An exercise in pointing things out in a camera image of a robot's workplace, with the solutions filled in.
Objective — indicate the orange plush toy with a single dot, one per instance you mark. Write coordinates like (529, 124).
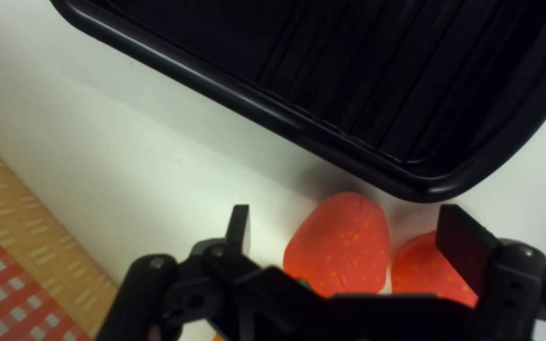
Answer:
(427, 272)

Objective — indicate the red toy fruit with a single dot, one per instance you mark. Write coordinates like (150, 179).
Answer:
(340, 247)

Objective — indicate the checkered orange cloth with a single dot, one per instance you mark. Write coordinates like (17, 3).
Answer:
(14, 266)

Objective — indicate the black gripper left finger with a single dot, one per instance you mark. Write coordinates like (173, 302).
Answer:
(237, 228)

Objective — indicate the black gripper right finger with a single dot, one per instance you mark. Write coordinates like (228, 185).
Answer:
(465, 244)

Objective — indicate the black ribbed plastic tray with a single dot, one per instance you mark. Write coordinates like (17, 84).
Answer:
(349, 77)

